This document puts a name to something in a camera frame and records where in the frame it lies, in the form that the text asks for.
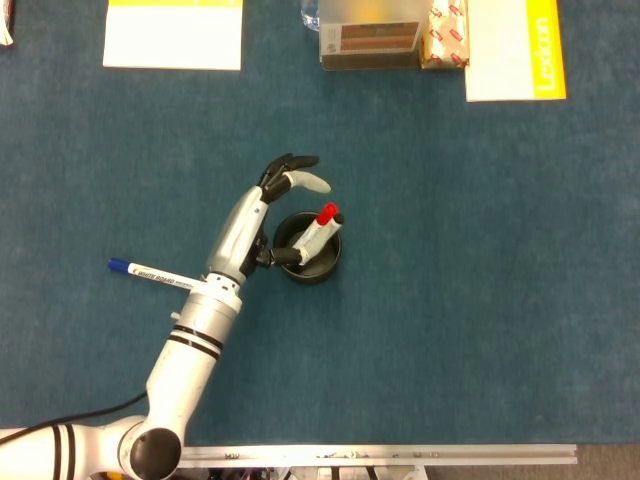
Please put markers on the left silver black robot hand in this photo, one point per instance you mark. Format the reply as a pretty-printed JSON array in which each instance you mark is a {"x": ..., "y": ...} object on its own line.
[{"x": 240, "y": 230}]

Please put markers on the black whiteboard marker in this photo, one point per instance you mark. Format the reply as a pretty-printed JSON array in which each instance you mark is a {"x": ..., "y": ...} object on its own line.
[{"x": 327, "y": 235}]

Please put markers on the blue whiteboard marker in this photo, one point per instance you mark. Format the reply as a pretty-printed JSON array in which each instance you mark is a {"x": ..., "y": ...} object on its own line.
[{"x": 150, "y": 275}]

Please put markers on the black round cup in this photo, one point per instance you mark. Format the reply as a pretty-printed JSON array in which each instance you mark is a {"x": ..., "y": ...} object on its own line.
[{"x": 315, "y": 275}]

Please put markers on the red whiteboard marker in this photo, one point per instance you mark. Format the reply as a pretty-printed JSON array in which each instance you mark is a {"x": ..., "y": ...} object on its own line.
[{"x": 325, "y": 214}]

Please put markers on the white notebook with yellow band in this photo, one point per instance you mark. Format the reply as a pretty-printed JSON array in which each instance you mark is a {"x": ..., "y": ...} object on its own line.
[{"x": 172, "y": 40}]

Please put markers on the blue felt table mat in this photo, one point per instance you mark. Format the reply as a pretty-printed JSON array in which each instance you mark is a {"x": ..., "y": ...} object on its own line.
[{"x": 450, "y": 275}]

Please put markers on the clear plastic water bottle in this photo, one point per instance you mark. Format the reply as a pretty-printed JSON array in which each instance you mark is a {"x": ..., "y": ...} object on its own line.
[{"x": 310, "y": 15}]

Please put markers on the gold red wrapped snack pack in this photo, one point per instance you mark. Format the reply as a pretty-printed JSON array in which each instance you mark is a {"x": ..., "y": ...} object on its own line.
[{"x": 445, "y": 37}]

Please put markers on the white yellow Lexicon notebook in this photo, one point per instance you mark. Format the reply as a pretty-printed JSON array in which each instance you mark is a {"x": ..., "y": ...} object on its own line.
[{"x": 500, "y": 50}]

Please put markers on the aluminium profile rail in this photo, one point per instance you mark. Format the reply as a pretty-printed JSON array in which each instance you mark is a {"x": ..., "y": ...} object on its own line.
[{"x": 375, "y": 456}]

